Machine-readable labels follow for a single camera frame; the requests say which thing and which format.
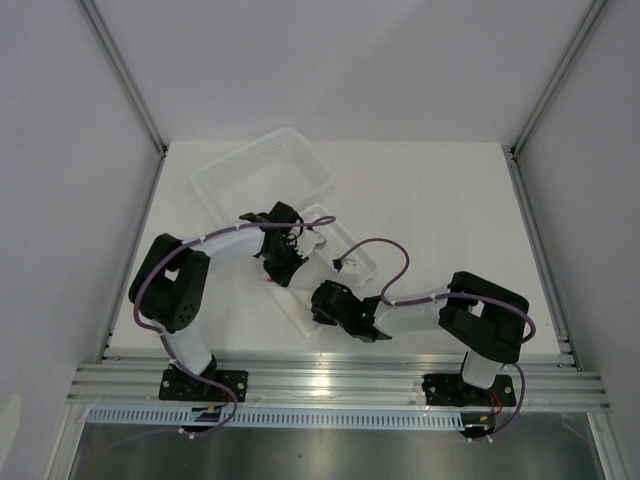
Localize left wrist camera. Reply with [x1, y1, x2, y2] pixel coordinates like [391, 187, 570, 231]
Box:
[297, 230, 327, 257]

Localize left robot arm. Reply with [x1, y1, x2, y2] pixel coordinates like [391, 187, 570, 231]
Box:
[128, 202, 314, 400]

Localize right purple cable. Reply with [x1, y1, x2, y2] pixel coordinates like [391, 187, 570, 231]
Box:
[332, 238, 538, 435]

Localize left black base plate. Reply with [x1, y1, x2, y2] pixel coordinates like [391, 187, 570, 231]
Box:
[158, 367, 249, 403]

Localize left aluminium frame post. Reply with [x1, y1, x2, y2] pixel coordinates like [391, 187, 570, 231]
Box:
[75, 0, 168, 156]

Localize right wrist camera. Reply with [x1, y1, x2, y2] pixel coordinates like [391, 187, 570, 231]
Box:
[339, 258, 362, 279]

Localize small white plastic tray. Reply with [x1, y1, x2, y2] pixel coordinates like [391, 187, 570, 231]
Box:
[304, 220, 378, 290]

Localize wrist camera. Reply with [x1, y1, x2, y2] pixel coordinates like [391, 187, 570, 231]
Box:
[297, 230, 327, 257]
[339, 258, 362, 279]

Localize right aluminium frame post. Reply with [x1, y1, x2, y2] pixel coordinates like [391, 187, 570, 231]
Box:
[510, 0, 614, 161]

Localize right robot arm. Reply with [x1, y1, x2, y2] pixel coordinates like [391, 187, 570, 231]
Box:
[311, 271, 536, 404]

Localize aluminium mounting rail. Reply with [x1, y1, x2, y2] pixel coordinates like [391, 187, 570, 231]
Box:
[67, 350, 611, 412]

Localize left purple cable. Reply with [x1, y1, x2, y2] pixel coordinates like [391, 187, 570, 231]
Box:
[133, 215, 337, 441]

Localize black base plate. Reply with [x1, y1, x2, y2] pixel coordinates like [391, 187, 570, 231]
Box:
[158, 367, 249, 403]
[422, 373, 518, 407]

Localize aluminium frame post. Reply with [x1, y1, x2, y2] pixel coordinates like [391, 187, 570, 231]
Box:
[510, 0, 614, 161]
[75, 0, 168, 156]

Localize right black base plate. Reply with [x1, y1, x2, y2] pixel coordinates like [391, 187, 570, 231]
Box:
[422, 373, 518, 407]

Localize white paper napkin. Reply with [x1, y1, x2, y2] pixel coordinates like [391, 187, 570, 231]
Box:
[264, 281, 320, 338]

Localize purple cable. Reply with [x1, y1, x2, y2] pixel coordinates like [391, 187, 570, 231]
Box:
[133, 215, 337, 441]
[332, 238, 538, 435]

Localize large white plastic basket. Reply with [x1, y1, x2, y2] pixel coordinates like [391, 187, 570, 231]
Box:
[191, 127, 336, 226]

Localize white slotted cable duct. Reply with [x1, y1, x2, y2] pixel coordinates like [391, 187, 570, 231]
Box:
[87, 405, 464, 432]

